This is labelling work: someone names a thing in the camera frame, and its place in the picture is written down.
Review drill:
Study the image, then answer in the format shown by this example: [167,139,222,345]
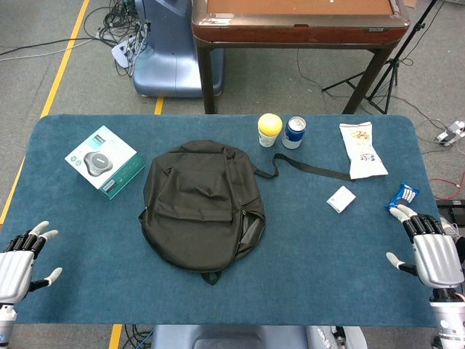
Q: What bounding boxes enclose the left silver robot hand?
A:
[0,220,63,305]

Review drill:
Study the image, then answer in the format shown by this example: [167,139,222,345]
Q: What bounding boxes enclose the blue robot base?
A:
[132,0,225,98]

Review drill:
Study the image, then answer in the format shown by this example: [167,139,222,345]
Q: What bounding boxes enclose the brown mahjong table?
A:
[191,0,411,115]

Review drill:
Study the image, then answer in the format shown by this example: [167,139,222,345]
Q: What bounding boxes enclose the grey robot torso base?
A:
[150,324,368,349]

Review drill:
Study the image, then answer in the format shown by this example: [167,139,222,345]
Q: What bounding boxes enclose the black tripod stand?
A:
[321,0,440,116]

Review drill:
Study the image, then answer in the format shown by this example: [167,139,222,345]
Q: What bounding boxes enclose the white power strip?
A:
[435,121,465,146]
[110,39,137,68]

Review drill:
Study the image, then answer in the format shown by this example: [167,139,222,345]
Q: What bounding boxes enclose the white cup with yellow lid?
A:
[257,113,283,148]

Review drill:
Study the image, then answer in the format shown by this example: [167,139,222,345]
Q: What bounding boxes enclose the small white box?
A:
[325,185,357,214]

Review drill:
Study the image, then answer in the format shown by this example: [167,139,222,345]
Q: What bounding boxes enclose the teal white Philips box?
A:
[64,125,145,200]

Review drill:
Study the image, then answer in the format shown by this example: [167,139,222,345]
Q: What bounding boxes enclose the tangled black cables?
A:
[83,0,152,77]

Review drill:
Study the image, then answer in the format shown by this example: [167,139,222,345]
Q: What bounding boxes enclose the red cable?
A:
[432,177,465,201]

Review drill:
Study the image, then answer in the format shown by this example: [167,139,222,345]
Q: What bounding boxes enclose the blue table mat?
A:
[0,114,446,326]

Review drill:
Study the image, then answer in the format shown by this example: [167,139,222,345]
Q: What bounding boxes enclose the white snack bag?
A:
[339,121,389,180]

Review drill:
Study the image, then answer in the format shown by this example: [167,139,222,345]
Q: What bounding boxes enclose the blue drink can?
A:
[282,116,307,150]

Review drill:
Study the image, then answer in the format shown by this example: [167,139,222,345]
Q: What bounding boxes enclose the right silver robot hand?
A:
[385,204,465,291]

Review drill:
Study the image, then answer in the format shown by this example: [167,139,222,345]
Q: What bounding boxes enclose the black fabric backpack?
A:
[137,140,354,286]

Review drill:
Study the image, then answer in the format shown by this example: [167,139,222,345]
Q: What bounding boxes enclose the blue cookie packet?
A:
[384,181,421,212]

